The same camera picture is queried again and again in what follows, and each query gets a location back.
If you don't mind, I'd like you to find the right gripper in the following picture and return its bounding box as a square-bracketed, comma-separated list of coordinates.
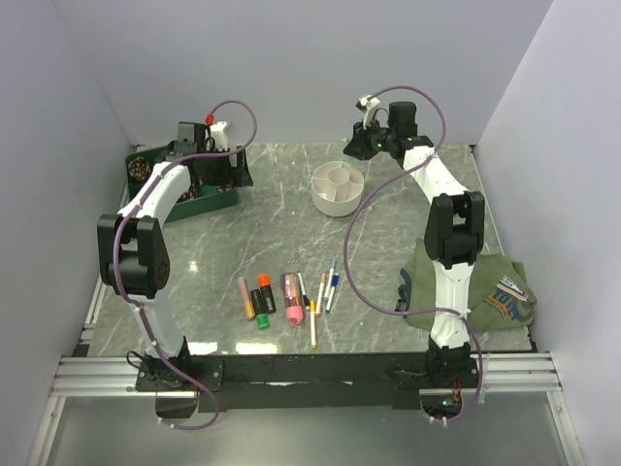
[343, 117, 395, 162]

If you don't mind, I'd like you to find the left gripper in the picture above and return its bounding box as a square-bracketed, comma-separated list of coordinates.
[199, 146, 253, 187]

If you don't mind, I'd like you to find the white round divided container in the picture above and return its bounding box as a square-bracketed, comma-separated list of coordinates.
[311, 161, 365, 217]

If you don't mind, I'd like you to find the black orange highlighter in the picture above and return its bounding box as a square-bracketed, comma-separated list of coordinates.
[257, 274, 277, 314]

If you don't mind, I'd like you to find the pink yellow highlighter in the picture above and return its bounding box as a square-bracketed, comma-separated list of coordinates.
[237, 277, 255, 320]

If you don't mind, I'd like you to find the black green highlighter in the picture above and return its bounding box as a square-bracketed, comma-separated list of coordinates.
[250, 289, 270, 330]

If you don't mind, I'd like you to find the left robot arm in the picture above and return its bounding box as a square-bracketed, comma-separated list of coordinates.
[96, 141, 251, 390]

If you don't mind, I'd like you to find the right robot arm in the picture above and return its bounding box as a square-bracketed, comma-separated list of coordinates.
[343, 96, 485, 386]

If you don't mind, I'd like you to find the green compartment tray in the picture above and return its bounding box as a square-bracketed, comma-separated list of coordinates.
[125, 142, 240, 222]

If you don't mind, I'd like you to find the brown rolled tie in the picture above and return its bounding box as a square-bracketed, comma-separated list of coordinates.
[127, 156, 150, 184]

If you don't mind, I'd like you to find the blue white marker pen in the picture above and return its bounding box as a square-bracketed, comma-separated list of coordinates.
[323, 258, 338, 302]

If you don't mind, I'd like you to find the clear pink crayon tube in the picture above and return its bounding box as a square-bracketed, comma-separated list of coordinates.
[280, 273, 305, 326]

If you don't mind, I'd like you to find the lilac white marker pen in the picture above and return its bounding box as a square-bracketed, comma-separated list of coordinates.
[325, 273, 340, 314]

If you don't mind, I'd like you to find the orange white marker pen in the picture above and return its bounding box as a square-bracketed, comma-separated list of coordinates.
[314, 272, 327, 317]

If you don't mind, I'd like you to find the black white pen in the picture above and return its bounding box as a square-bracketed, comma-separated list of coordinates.
[297, 271, 311, 312]

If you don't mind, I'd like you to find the yellow white marker pen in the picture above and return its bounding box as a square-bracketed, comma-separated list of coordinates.
[310, 299, 317, 350]

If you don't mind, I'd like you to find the green t-shirt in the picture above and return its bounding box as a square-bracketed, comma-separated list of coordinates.
[395, 239, 537, 333]

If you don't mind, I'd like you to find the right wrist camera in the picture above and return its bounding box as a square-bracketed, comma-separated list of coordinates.
[356, 95, 381, 129]

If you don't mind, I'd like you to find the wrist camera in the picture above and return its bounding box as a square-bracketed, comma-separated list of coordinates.
[356, 95, 381, 129]
[205, 115, 230, 152]

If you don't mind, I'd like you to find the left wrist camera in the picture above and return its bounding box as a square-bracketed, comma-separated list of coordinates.
[205, 115, 230, 152]

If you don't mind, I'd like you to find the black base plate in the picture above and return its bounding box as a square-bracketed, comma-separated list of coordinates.
[134, 351, 481, 414]

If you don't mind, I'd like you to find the aluminium rail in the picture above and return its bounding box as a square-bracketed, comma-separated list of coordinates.
[49, 352, 562, 397]

